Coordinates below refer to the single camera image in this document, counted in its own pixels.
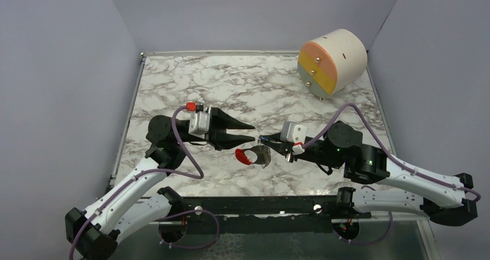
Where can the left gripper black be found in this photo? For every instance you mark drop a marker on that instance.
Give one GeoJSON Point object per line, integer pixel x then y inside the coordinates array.
{"type": "Point", "coordinates": [219, 121]}

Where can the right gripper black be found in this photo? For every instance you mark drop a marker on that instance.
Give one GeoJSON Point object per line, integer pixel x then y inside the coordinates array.
{"type": "Point", "coordinates": [283, 148]}

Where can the silver red wristlet keychain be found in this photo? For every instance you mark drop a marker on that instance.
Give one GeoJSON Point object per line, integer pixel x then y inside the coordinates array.
{"type": "Point", "coordinates": [256, 155]}

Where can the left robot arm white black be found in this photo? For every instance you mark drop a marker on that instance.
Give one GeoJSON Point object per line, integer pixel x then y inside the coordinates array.
{"type": "Point", "coordinates": [96, 231]}

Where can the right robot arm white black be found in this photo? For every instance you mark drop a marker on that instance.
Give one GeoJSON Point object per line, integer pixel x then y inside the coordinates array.
{"type": "Point", "coordinates": [417, 191]}

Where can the round cream drawer cabinet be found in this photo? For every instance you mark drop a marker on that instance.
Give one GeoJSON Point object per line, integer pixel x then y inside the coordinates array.
{"type": "Point", "coordinates": [331, 62]}

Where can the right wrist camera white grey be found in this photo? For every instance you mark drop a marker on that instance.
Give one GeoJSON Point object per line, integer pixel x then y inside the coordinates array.
{"type": "Point", "coordinates": [294, 133]}

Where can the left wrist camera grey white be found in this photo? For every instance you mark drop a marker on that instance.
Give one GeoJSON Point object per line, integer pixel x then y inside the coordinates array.
{"type": "Point", "coordinates": [200, 123]}

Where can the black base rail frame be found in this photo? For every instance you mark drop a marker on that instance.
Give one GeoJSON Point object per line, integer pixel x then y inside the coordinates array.
{"type": "Point", "coordinates": [232, 214]}

